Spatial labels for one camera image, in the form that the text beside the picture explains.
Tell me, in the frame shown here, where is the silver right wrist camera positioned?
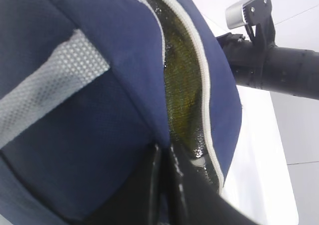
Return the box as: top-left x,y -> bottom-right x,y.
225,0 -> 272,29

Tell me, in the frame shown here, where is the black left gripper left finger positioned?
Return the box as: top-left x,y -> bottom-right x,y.
82,145 -> 171,225

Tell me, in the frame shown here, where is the navy blue lunch bag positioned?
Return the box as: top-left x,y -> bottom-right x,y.
0,0 -> 242,225

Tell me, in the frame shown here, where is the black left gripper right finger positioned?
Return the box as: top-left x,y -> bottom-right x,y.
169,144 -> 256,225

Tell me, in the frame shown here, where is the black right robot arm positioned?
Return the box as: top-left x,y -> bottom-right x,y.
217,19 -> 319,100

